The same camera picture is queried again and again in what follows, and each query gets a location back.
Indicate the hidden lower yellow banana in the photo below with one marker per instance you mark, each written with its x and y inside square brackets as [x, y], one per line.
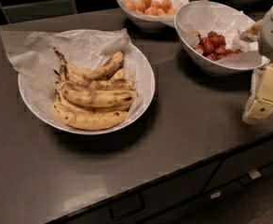
[78, 108]

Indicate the white paper under bananas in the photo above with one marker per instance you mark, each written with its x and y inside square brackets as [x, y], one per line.
[30, 53]

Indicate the large white banana bowl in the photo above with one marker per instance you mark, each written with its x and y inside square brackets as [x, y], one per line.
[142, 78]

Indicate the red strawberries pile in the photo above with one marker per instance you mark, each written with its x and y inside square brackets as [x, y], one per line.
[213, 46]

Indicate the left drawer handle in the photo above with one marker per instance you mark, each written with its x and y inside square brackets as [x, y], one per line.
[126, 207]

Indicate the top spotted banana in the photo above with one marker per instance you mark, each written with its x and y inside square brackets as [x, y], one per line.
[108, 67]

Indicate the dark cabinet drawers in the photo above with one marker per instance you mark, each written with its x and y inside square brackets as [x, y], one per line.
[183, 192]

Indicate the large spotted banana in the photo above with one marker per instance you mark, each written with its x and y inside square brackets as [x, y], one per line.
[97, 98]

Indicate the white strawberry bowl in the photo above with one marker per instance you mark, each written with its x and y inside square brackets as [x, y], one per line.
[210, 66]

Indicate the right drawer handle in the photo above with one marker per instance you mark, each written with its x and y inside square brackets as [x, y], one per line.
[250, 178]

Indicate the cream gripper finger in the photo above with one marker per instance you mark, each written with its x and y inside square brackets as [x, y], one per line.
[260, 104]
[251, 33]

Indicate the orange round fruits pile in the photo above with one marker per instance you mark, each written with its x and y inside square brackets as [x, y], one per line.
[151, 7]

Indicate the white bowl of orange fruit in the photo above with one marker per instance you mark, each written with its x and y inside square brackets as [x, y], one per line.
[148, 20]

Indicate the drawer handle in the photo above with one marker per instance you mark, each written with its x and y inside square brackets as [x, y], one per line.
[250, 178]
[126, 207]

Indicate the front bottom yellow banana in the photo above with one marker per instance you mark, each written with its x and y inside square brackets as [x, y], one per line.
[88, 121]

